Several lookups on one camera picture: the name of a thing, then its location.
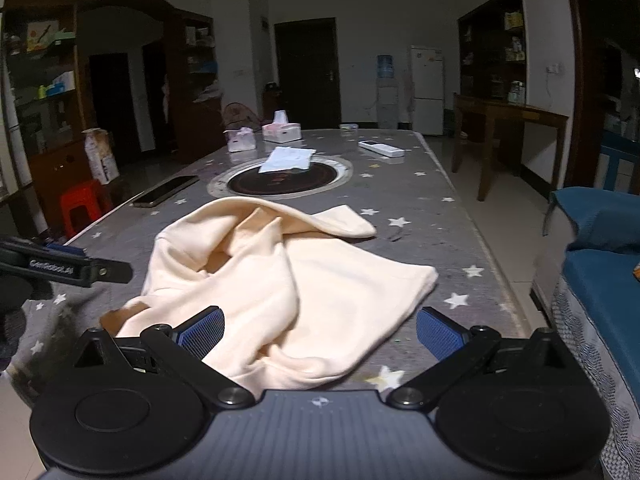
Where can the wooden desk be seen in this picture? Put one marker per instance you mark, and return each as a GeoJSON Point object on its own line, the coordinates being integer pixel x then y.
{"type": "Point", "coordinates": [515, 112]}

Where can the dark smartphone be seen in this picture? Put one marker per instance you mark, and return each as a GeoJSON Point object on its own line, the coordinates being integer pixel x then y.
{"type": "Point", "coordinates": [165, 191]}

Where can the white printed carton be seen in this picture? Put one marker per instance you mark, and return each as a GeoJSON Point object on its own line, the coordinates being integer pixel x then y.
{"type": "Point", "coordinates": [101, 157]}

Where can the blue sofa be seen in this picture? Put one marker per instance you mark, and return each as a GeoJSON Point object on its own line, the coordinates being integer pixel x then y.
{"type": "Point", "coordinates": [600, 290]}

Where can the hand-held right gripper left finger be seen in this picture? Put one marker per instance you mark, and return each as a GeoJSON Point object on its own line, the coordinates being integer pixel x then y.
{"type": "Point", "coordinates": [202, 334]}

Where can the blue cushion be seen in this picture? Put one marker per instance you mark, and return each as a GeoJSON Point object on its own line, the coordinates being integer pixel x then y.
{"type": "Point", "coordinates": [607, 232]}

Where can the grey star-print tablecloth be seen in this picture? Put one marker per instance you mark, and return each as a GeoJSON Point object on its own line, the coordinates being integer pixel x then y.
{"type": "Point", "coordinates": [425, 200]}

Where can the wooden arched cabinet unit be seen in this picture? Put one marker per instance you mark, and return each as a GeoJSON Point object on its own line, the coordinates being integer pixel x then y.
{"type": "Point", "coordinates": [55, 160]}

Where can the dark wooden wall shelf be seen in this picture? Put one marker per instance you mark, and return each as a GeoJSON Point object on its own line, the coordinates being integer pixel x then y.
{"type": "Point", "coordinates": [487, 45]}

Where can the blue water bottle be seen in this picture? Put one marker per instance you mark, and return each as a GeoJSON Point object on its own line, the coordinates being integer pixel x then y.
{"type": "Point", "coordinates": [385, 66]}

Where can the blue chair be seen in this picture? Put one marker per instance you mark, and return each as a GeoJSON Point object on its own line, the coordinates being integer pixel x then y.
{"type": "Point", "coordinates": [617, 157]}

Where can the dark wooden door frame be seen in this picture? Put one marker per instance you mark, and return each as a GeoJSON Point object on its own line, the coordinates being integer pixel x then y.
{"type": "Point", "coordinates": [577, 85]}

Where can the small soft tissue pack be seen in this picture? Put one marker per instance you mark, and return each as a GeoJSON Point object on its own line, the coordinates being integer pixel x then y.
{"type": "Point", "coordinates": [241, 141]}

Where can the small flat pack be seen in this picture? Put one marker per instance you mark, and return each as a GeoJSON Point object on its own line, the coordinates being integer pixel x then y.
{"type": "Point", "coordinates": [349, 127]}

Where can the dark wooden door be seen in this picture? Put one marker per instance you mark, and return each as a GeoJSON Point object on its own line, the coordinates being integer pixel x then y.
{"type": "Point", "coordinates": [307, 75]}

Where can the round built-in cooktop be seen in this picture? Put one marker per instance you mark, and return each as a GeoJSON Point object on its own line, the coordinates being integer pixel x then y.
{"type": "Point", "coordinates": [300, 183]}

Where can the white tissue sheet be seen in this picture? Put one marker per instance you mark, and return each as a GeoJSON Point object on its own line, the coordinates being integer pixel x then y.
{"type": "Point", "coordinates": [287, 159]}

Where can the white water dispenser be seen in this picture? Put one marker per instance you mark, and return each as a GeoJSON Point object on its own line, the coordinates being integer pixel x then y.
{"type": "Point", "coordinates": [387, 105]}

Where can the floor fan with floral cover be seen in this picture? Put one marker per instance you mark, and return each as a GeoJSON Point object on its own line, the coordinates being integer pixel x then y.
{"type": "Point", "coordinates": [240, 117]}

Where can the red plastic stool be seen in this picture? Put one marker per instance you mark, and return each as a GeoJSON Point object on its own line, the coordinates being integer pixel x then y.
{"type": "Point", "coordinates": [82, 205]}

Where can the white remote control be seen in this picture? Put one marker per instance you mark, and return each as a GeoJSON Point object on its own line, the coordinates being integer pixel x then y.
{"type": "Point", "coordinates": [381, 148]}

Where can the pink and white tissue box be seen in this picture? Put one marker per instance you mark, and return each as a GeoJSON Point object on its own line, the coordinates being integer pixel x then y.
{"type": "Point", "coordinates": [282, 132]}

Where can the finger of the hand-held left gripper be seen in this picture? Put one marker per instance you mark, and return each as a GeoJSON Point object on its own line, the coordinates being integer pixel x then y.
{"type": "Point", "coordinates": [107, 272]}
{"type": "Point", "coordinates": [65, 250]}

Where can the white refrigerator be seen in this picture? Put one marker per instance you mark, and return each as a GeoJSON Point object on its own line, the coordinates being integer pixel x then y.
{"type": "Point", "coordinates": [426, 90]}

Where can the cream garment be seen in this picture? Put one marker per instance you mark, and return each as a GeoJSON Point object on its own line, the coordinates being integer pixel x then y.
{"type": "Point", "coordinates": [310, 285]}

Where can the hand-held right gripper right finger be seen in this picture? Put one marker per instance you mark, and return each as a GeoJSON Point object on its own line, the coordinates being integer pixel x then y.
{"type": "Point", "coordinates": [440, 334]}

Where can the clear glass jar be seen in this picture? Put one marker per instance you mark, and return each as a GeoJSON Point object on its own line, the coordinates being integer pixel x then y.
{"type": "Point", "coordinates": [516, 93]}

